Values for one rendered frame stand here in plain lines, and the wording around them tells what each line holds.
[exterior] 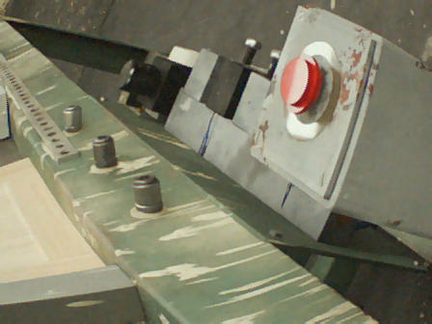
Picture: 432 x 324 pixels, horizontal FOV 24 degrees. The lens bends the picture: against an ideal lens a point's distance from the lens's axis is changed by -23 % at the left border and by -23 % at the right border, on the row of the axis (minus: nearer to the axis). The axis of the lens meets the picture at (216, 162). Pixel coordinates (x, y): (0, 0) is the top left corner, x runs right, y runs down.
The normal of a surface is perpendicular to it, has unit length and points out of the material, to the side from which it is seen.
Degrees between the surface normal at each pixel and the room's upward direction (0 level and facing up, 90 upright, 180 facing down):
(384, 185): 90
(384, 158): 90
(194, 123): 0
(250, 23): 0
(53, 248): 59
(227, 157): 0
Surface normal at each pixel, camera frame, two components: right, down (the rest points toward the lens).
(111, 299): 0.39, 0.28
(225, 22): -0.85, -0.27
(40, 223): -0.12, -0.93
